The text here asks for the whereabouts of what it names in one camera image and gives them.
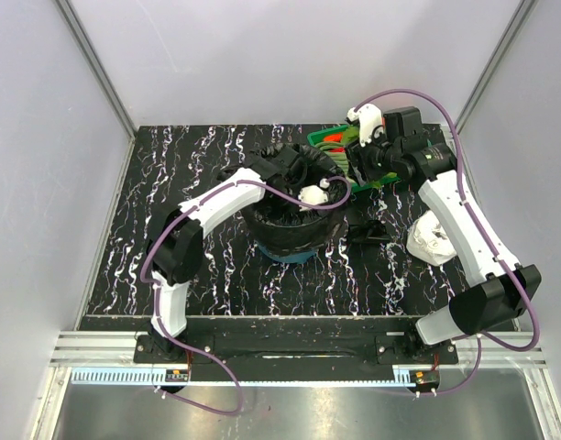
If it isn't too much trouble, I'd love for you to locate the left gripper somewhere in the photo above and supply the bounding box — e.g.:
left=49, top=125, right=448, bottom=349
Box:
left=268, top=181, right=310, bottom=233

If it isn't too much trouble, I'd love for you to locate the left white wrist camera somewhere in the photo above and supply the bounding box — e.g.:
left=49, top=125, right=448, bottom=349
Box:
left=298, top=179, right=330, bottom=211

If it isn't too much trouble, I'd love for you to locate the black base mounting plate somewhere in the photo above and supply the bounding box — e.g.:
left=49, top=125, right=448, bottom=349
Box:
left=134, top=316, right=458, bottom=385

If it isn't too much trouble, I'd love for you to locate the teal plastic trash bin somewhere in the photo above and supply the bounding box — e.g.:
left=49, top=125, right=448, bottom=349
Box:
left=258, top=243, right=317, bottom=265

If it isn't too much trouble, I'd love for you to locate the green plastic vegetable tray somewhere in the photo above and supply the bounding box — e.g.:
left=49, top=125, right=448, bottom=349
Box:
left=307, top=125, right=400, bottom=193

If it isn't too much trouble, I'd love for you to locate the small orange carrot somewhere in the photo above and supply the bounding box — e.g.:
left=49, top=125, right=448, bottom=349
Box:
left=324, top=133, right=343, bottom=143

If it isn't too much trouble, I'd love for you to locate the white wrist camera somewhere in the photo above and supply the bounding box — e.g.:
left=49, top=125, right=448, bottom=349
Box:
left=346, top=104, right=385, bottom=147
left=298, top=179, right=330, bottom=211

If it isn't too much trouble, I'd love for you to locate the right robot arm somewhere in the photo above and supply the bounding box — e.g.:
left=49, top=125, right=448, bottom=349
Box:
left=346, top=104, right=542, bottom=363

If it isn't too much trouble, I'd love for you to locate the green long beans bundle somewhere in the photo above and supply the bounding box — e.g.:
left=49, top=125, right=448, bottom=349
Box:
left=315, top=141, right=349, bottom=174

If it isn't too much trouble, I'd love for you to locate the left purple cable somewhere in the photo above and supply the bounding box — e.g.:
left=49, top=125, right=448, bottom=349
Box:
left=140, top=176, right=354, bottom=416

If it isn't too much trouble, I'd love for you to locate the black trash bag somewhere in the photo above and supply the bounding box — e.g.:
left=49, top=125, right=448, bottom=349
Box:
left=217, top=143, right=349, bottom=255

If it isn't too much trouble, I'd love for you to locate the purple cable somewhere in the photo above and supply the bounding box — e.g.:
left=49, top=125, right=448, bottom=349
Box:
left=140, top=176, right=354, bottom=416
left=353, top=88, right=542, bottom=398

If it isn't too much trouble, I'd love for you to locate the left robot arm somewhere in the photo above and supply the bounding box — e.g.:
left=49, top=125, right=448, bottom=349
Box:
left=140, top=146, right=308, bottom=362

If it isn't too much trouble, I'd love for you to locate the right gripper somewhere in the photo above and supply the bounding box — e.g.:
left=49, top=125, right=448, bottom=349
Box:
left=343, top=125, right=401, bottom=188

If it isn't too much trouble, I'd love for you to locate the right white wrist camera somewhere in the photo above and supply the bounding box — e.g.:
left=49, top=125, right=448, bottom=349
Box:
left=346, top=104, right=385, bottom=147

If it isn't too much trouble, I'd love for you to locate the small black bag roll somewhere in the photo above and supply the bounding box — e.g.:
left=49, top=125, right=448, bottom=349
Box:
left=346, top=220, right=391, bottom=245

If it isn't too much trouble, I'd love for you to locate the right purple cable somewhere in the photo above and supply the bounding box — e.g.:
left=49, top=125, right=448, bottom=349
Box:
left=353, top=88, right=542, bottom=398

